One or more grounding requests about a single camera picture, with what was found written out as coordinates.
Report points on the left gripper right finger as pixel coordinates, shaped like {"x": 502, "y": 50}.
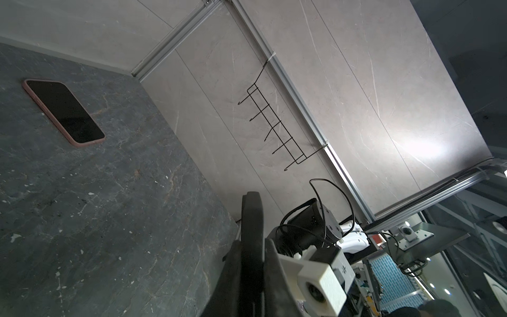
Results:
{"x": 278, "y": 300}

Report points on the phone with pink edge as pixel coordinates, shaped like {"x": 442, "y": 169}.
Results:
{"x": 65, "y": 111}

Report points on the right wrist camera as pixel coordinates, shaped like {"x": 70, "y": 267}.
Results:
{"x": 320, "y": 277}

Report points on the black phone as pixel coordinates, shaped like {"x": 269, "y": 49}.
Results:
{"x": 252, "y": 255}

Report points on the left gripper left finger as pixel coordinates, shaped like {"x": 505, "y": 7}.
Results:
{"x": 225, "y": 299}

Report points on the black wire hook rack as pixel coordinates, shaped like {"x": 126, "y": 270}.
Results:
{"x": 276, "y": 126}

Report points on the overhead camera on mount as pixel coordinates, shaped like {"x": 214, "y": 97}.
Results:
{"x": 414, "y": 245}

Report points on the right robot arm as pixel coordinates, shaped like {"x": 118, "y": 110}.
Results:
{"x": 313, "y": 224}

